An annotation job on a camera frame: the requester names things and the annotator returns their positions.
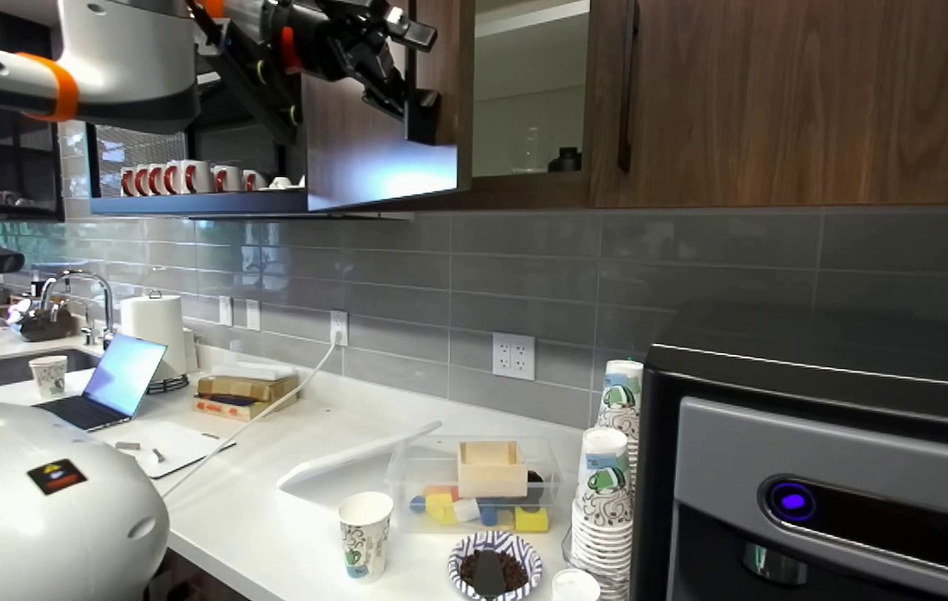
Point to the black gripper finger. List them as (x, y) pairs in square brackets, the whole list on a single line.
[(424, 114), (383, 87)]

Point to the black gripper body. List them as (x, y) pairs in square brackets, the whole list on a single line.
[(345, 34)]

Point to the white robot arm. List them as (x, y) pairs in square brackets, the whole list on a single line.
[(107, 53)]

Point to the small dark cabinet item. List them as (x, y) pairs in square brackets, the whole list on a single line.
[(565, 159)]

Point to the dark glass-front cabinet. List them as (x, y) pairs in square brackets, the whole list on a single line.
[(0, 153)]

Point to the open laptop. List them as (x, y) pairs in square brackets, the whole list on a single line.
[(126, 372)]

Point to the red and white mug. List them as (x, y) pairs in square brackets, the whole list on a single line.
[(147, 180), (226, 179), (188, 179), (129, 186), (250, 180)]

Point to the row of mugs on shelf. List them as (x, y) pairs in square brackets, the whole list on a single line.
[(196, 206)]

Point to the wooden box of packets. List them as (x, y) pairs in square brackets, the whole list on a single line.
[(245, 386)]

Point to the white paper towel roll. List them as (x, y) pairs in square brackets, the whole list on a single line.
[(154, 327)]

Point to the tall patterned paper cup stack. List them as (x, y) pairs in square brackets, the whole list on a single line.
[(621, 388)]

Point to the red-edged flat book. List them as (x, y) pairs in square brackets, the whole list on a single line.
[(232, 409)]

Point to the chrome sink faucet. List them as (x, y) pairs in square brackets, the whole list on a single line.
[(96, 294)]

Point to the clear plastic bin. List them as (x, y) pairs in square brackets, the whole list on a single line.
[(435, 477)]

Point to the white plastic bin lid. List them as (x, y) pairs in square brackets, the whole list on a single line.
[(351, 472)]

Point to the large yellow toy block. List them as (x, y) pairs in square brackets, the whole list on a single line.
[(443, 510)]

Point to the small blue toy block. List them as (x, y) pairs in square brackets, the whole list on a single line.
[(496, 513)]

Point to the white notepad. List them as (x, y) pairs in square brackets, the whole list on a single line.
[(167, 444)]

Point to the small yellow toy block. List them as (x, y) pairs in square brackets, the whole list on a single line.
[(532, 517)]

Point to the single patterned paper cup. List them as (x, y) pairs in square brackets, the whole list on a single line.
[(365, 540)]

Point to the dark pen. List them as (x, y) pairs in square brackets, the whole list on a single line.
[(141, 452)]

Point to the small white paper cup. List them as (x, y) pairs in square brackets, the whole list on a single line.
[(47, 375)]

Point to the medium patterned paper cup stack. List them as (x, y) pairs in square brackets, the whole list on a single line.
[(602, 523)]

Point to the patterned paper bowl with grounds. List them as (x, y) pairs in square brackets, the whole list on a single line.
[(496, 570)]

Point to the short patterned paper cup stack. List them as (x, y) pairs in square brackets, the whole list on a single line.
[(576, 586)]

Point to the stainless black beverage dispenser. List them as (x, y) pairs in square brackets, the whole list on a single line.
[(829, 487)]

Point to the white single wall outlet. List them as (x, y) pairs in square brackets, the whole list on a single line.
[(250, 315), (226, 311), (338, 327)]

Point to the white double wall outlet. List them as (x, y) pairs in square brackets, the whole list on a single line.
[(513, 355)]

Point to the walnut wall cabinet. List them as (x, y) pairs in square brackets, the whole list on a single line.
[(809, 102)]

